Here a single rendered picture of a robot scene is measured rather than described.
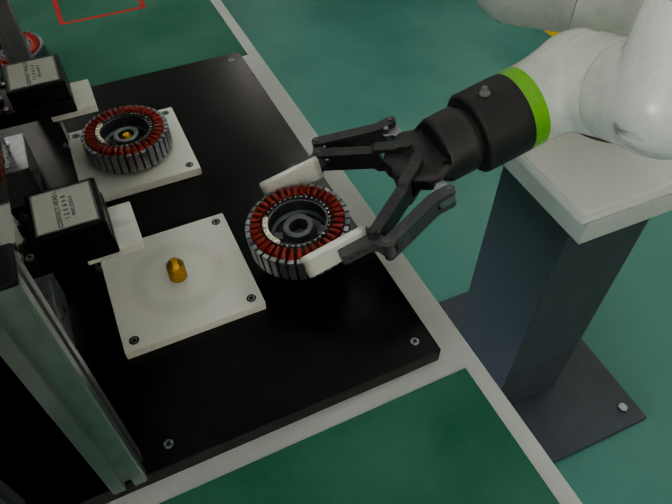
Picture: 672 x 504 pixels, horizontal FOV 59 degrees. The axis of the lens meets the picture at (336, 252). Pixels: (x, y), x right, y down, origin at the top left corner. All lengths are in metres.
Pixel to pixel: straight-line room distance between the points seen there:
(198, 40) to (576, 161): 0.67
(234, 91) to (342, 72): 1.51
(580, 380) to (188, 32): 1.17
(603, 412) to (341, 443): 1.03
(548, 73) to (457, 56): 1.93
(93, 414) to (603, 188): 0.66
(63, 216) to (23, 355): 0.21
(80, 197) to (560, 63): 0.49
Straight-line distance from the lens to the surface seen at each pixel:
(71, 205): 0.58
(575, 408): 1.53
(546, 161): 0.87
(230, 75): 0.99
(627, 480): 1.51
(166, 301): 0.66
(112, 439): 0.50
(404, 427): 0.60
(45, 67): 0.79
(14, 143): 0.86
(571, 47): 0.68
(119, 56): 1.13
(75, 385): 0.43
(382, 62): 2.51
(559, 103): 0.67
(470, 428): 0.61
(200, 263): 0.68
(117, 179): 0.82
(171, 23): 1.21
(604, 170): 0.88
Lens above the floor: 1.29
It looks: 49 degrees down
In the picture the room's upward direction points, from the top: straight up
